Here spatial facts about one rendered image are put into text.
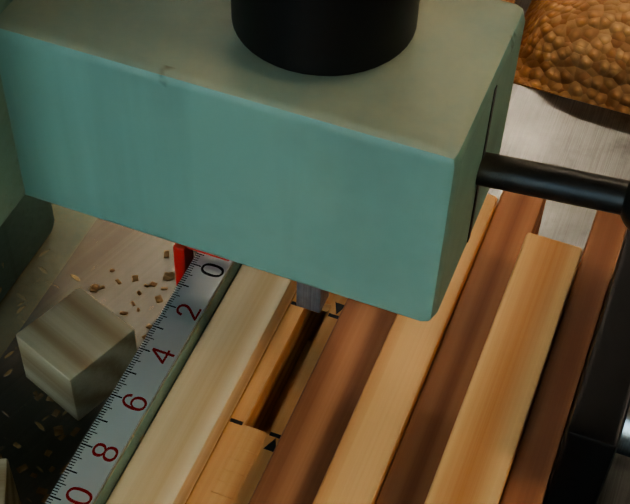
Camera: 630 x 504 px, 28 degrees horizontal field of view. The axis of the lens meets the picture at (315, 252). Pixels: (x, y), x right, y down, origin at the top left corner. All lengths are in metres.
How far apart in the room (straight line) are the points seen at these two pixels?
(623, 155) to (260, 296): 0.21
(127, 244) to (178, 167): 0.30
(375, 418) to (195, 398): 0.06
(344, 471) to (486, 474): 0.05
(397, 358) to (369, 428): 0.03
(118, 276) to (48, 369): 0.08
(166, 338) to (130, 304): 0.21
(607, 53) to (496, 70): 0.25
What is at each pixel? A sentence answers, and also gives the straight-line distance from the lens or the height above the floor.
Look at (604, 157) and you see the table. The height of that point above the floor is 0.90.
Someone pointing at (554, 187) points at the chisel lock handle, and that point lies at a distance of 0.36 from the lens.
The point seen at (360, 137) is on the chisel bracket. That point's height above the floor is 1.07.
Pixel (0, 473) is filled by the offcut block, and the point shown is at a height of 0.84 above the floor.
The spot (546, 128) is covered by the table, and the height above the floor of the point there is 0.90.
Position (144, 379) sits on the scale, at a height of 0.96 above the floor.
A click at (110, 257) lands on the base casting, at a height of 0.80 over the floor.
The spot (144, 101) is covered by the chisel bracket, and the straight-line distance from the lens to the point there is 0.35.
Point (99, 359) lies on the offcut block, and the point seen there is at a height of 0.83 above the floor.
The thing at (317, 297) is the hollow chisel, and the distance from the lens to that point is 0.43.
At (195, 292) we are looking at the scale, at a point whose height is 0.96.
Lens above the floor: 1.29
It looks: 49 degrees down
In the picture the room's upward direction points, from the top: 2 degrees clockwise
